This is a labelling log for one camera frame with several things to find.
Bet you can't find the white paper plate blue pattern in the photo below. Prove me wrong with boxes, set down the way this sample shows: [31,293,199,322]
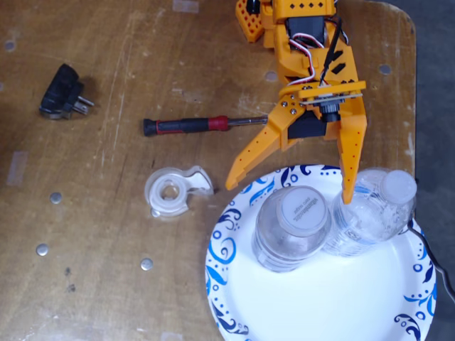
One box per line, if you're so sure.
[205,164,437,341]

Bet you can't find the vitaminwater zero sugar bottle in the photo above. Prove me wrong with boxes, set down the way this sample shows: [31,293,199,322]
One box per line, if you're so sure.
[251,185,333,274]

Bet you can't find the clear tape dispenser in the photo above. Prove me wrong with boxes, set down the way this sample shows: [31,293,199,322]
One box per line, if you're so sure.
[144,165,215,217]

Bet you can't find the clear water bottle white cap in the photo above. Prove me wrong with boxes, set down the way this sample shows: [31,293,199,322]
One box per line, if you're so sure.
[321,166,418,257]

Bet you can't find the black power plug adapter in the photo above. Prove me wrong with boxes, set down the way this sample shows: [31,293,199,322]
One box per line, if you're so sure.
[38,63,95,120]

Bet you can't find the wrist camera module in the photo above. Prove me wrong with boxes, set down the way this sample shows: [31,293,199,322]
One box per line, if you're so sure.
[298,90,363,124]

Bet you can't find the black camera cable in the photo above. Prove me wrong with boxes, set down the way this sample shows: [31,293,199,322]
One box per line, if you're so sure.
[318,16,344,88]

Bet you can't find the red black screwdriver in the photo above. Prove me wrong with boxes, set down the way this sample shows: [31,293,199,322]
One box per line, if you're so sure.
[142,114,269,138]

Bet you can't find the white servo wires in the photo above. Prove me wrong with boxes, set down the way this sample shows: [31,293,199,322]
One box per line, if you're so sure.
[288,31,353,87]

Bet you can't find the orange gripper black servo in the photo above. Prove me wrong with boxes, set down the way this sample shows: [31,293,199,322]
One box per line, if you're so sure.
[225,80,368,205]

